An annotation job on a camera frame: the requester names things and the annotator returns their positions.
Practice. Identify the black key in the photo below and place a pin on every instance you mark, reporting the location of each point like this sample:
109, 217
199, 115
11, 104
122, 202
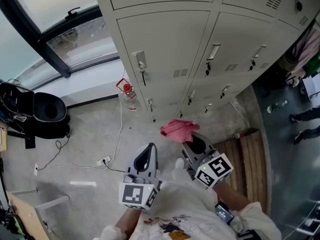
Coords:
207, 70
143, 77
252, 64

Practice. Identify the white power strip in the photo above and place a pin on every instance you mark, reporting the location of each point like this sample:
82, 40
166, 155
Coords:
103, 161
36, 169

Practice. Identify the small bottle with red cap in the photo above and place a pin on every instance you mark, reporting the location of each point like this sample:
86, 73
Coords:
237, 136

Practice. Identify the person's left forearm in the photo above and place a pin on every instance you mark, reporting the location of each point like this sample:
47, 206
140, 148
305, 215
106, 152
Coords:
128, 221

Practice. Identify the green plastic bottle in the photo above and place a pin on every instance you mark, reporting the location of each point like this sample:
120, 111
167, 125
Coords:
273, 107

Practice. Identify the black armband phone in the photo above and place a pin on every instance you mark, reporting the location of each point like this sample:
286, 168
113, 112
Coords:
224, 212

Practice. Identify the cardboard box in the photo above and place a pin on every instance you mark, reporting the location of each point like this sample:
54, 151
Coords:
3, 140

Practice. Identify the pink cloth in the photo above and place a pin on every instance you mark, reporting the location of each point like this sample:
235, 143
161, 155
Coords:
177, 130

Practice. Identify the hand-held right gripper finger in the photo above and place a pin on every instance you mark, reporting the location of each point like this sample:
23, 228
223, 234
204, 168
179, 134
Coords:
207, 144
187, 152

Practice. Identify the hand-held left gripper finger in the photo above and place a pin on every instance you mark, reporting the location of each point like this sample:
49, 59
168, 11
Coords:
153, 159
131, 162

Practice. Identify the person's right white shoe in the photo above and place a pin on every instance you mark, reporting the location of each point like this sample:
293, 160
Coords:
179, 162

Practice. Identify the person's white trousers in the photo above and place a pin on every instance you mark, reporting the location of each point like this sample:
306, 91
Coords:
181, 175

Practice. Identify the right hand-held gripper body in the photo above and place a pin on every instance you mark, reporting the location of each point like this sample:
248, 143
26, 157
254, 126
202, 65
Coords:
215, 171

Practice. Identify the person's right forearm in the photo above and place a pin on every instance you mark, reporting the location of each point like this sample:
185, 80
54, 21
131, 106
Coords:
230, 194

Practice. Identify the pile of hanging clothes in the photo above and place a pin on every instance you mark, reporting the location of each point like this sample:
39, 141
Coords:
306, 51

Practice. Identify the person's white printed shirt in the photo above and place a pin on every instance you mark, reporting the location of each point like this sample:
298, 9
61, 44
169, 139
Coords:
187, 204

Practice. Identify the grey metal locker door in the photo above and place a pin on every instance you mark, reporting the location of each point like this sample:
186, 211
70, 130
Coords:
165, 41

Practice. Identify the black green bag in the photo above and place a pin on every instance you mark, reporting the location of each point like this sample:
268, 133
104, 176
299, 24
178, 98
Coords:
10, 225

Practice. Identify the dark window frame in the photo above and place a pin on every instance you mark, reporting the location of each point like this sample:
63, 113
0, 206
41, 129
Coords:
28, 26

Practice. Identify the wooden slat pallet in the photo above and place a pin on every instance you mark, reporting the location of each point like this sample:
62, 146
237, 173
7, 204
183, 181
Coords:
250, 164

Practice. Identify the white floor tape strip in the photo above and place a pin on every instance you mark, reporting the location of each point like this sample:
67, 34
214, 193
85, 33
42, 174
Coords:
82, 183

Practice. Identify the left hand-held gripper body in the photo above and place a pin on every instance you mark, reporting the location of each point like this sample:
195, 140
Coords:
132, 195

